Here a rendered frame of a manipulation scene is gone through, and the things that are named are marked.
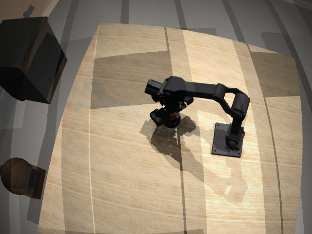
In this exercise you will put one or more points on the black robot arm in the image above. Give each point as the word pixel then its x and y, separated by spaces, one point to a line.
pixel 175 89

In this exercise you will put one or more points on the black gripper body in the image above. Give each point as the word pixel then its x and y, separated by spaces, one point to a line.
pixel 160 117

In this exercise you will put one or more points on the orange cone-shaped knob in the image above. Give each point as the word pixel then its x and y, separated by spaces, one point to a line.
pixel 173 116

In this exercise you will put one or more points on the dark grey round pedestal with shaft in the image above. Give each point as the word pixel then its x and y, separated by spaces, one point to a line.
pixel 173 123

